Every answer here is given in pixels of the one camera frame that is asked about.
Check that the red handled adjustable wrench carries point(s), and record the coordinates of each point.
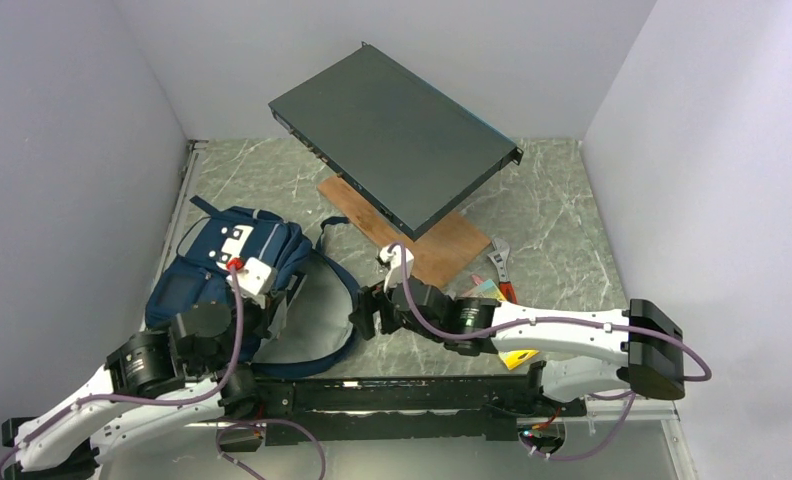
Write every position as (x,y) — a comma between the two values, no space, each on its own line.
(499,258)

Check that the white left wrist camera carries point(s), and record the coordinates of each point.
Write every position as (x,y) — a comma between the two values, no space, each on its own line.
(251,279)

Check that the black front rail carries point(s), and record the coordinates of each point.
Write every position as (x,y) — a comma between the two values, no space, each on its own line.
(490,407)

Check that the brown wooden base board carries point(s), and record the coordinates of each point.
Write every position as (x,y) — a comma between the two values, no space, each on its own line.
(440,254)

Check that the navy blue student backpack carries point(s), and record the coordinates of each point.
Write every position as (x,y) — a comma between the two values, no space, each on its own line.
(298,298)

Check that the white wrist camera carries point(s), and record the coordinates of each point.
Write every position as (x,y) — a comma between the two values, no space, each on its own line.
(251,279)
(393,260)

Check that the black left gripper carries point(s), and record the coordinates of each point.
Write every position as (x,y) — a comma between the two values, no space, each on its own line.
(267,312)

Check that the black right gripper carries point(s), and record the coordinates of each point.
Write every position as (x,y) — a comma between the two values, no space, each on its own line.
(370,302)

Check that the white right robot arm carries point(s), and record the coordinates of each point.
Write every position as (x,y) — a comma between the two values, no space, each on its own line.
(638,347)

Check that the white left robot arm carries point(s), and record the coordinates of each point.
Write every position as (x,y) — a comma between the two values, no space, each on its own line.
(188,368)

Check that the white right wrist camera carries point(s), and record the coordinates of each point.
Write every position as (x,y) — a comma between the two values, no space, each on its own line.
(393,260)

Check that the dark grey rack unit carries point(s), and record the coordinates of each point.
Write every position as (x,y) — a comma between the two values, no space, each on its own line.
(406,147)

